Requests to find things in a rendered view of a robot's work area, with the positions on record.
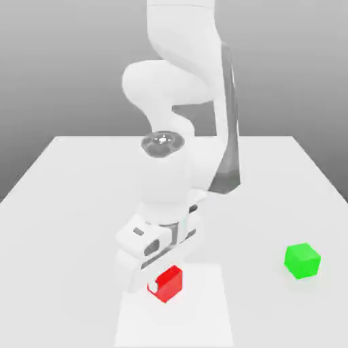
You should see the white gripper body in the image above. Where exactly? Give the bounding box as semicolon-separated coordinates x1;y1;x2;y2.
128;213;204;294

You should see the small green cube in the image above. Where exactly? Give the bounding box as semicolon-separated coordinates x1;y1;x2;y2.
283;242;321;280

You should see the small red cube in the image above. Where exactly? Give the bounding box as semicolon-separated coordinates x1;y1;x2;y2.
147;264;184;304

